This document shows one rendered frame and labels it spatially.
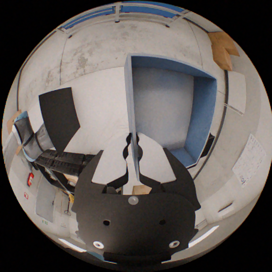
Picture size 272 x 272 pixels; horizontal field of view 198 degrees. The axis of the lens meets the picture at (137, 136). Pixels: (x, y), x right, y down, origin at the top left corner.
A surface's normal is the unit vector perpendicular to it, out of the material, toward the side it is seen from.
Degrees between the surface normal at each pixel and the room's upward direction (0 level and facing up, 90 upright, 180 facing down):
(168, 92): 1
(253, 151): 90
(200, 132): 89
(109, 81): 0
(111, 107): 0
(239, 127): 90
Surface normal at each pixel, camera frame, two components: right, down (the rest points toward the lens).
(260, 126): -0.99, 0.12
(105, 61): 0.16, 0.52
